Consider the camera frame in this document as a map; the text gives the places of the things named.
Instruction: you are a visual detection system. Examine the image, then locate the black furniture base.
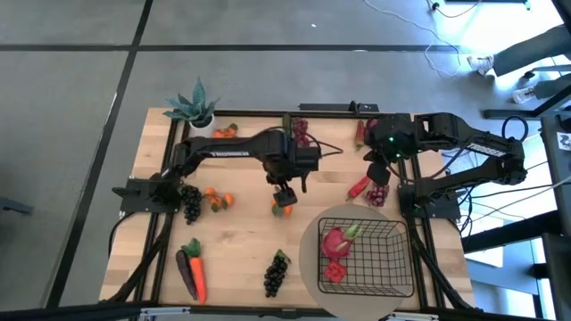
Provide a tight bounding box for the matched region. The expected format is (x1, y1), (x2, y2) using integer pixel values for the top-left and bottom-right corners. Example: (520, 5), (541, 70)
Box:
(484, 84), (571, 120)

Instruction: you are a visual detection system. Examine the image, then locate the black grape bunch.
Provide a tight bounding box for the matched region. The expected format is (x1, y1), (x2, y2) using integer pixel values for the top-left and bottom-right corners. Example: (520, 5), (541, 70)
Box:
(179, 183), (204, 226)
(262, 248), (292, 299)

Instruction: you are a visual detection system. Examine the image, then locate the person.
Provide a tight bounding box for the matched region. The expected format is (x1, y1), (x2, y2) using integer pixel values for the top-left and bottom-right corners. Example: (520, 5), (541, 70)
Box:
(466, 24), (571, 104)

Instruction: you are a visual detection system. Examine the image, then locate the tangerine cluster with leaves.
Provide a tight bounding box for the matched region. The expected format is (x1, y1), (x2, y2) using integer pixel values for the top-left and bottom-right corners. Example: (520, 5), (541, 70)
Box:
(270, 199), (294, 219)
(203, 186), (236, 214)
(212, 123), (240, 139)

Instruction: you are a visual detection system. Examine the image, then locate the white floor cable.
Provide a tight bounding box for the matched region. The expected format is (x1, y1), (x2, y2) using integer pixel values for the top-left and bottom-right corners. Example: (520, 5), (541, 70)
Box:
(363, 0), (469, 78)

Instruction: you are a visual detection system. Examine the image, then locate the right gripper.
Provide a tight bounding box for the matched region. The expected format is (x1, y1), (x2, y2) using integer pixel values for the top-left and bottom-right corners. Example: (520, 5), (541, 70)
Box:
(364, 113), (418, 187)

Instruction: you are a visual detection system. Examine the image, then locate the black cable bundle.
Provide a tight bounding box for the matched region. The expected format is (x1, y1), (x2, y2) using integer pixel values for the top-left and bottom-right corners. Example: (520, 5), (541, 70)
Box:
(106, 212), (176, 304)
(410, 218), (481, 312)

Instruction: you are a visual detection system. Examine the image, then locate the black wire basket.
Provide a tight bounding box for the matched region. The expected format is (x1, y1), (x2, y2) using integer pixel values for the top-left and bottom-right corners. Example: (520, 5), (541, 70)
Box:
(316, 217), (416, 299)

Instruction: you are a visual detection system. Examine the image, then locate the black aluminium table frame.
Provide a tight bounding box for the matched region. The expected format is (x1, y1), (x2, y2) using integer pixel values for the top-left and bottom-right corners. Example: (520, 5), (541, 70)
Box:
(133, 109), (447, 313)

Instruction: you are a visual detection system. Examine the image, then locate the snake plant in white pot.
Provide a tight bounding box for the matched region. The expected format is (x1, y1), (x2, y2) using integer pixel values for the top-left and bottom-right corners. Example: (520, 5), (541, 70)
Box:
(162, 76), (222, 138)

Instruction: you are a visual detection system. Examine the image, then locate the pink dragon fruit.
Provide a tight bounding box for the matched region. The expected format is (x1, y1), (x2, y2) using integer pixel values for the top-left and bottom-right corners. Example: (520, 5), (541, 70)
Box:
(320, 222), (365, 262)

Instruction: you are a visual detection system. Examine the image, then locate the round grey placemat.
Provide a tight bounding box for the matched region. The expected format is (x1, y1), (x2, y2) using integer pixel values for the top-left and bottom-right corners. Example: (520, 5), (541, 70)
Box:
(298, 203), (423, 321)

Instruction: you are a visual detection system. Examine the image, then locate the black horizontal rig beam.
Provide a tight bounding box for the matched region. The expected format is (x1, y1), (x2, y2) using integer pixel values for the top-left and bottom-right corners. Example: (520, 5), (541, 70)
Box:
(0, 300), (571, 321)

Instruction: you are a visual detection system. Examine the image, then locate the silver metal bracket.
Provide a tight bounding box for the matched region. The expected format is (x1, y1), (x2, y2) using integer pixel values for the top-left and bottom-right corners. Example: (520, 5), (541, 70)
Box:
(139, 306), (192, 320)
(385, 311), (441, 321)

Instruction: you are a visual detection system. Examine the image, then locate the thin grey cable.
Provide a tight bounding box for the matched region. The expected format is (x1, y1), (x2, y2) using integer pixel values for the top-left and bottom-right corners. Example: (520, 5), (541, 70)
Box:
(470, 173), (571, 200)

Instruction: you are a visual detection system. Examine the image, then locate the red chili pepper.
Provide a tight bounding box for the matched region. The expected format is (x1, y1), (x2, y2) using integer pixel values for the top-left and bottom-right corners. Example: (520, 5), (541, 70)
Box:
(354, 119), (368, 152)
(345, 175), (372, 202)

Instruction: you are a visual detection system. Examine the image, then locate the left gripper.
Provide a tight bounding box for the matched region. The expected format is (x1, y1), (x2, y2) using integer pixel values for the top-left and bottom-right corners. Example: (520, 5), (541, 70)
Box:
(265, 149), (310, 209)

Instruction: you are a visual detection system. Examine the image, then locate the red bell pepper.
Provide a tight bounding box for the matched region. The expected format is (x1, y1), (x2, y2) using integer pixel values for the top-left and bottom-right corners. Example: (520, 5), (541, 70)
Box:
(324, 260), (348, 285)

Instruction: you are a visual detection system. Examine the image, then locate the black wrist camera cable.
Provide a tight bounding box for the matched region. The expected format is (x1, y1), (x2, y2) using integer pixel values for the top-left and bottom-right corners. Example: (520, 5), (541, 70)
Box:
(319, 141), (344, 158)

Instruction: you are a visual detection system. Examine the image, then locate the orange carrot with leaves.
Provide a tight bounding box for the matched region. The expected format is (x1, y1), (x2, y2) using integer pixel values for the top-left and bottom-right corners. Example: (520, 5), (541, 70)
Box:
(180, 237), (209, 305)

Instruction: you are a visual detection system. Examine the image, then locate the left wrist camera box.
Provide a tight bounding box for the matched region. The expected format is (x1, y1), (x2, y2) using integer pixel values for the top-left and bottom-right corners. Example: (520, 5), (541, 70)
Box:
(293, 145), (322, 174)

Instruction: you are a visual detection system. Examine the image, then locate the black cable with plug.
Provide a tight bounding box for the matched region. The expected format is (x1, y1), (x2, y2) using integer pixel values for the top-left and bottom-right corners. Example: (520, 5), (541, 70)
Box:
(426, 0), (485, 20)

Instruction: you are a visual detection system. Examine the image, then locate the black diagonal beam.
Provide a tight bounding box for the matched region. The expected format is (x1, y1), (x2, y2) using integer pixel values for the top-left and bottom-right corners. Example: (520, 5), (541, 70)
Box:
(461, 209), (571, 253)

